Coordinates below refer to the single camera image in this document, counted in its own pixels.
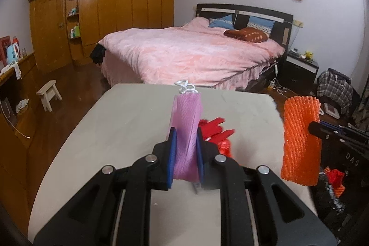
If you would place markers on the plaid shirt on chair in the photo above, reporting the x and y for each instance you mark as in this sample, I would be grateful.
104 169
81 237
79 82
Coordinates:
337 87

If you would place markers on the orange foam net sleeve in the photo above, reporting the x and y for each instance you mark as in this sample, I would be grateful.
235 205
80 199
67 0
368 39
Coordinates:
302 150

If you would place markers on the pink duvet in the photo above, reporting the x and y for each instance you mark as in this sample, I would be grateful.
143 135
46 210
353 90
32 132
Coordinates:
187 55

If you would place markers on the yellow plush toy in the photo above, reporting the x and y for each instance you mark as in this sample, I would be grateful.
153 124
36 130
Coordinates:
308 55

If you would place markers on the blue white kettle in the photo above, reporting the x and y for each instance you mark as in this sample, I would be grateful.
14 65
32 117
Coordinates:
13 53

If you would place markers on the right blue pillow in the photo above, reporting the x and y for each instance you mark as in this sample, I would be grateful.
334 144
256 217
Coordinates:
261 24

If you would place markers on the small white wooden stool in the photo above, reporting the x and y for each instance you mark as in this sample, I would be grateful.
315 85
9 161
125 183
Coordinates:
48 92

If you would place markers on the orange foam net in bin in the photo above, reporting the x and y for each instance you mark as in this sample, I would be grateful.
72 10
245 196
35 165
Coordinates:
335 179

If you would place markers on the red glove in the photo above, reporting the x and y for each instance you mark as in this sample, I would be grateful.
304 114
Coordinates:
212 131

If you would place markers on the red framed picture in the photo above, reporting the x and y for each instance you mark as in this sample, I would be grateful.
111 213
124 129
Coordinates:
5 42

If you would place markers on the black garment at bed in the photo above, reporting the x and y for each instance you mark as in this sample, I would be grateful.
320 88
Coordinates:
97 54

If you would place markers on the pink mesh bag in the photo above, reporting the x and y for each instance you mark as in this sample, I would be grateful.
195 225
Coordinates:
185 116

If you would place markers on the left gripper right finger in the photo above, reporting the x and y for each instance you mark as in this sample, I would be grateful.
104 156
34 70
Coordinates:
209 176

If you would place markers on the left blue pillow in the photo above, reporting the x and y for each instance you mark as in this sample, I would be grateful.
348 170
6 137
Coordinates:
225 22

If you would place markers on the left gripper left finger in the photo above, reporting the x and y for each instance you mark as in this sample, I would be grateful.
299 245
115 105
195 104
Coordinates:
163 171

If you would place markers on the dark patterned curtain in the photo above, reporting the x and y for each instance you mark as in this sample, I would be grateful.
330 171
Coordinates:
360 78

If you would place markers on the blue pillow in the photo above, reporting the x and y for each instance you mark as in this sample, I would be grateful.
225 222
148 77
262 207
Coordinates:
225 22
261 24

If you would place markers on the brown dotted cushion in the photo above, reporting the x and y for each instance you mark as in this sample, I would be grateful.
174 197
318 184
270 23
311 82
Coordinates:
247 34

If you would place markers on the wooden side desk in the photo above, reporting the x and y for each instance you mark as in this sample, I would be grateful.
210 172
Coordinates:
18 124

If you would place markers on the dark bedside cabinet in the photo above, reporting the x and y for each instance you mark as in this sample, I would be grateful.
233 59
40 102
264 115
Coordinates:
298 74

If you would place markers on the bed with dark frame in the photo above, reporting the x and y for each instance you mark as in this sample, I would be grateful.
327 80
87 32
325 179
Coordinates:
259 41

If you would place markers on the black lined trash bin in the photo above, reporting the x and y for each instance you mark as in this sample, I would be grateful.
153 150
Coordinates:
346 216

